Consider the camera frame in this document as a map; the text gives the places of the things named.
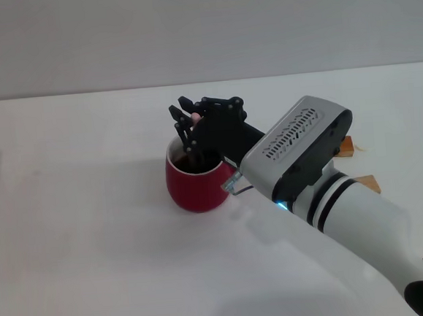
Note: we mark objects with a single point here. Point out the red ceramic cup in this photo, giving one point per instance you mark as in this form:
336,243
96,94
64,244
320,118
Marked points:
196,192

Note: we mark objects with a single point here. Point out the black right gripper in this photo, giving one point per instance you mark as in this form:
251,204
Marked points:
220,131

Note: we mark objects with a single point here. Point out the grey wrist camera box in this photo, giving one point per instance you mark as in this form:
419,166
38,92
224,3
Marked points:
298,140

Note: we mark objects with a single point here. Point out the dark brown wooden block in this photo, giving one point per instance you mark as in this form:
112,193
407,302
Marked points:
347,149

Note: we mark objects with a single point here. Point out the light wooden block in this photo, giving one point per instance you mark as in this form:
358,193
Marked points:
369,183

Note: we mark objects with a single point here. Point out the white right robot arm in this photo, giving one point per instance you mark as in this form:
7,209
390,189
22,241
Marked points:
367,233

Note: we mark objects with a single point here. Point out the dark coffee liquid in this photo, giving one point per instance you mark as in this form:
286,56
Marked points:
182,164

